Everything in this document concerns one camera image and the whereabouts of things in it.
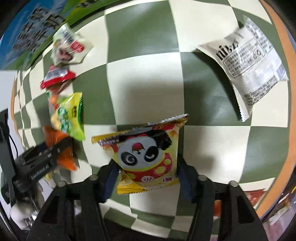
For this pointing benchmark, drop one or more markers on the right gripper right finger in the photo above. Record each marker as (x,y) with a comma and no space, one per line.
(238,219)

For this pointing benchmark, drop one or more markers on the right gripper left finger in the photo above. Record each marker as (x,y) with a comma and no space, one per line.
(72,211)

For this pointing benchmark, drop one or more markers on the orange chip packet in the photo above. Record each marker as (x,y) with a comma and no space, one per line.
(65,157)

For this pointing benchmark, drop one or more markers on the yellow panda snack packet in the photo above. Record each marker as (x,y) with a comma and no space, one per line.
(147,155)

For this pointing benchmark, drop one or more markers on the red small candy packet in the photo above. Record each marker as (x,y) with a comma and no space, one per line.
(56,75)

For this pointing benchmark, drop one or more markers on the green candy ball packet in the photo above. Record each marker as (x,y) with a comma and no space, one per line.
(66,114)

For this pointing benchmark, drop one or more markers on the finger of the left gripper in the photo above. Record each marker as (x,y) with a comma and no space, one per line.
(43,153)

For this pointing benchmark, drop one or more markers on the white printed snack packet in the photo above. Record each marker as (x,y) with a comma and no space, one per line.
(250,62)

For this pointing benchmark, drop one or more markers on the white red small snack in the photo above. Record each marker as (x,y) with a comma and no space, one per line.
(69,47)

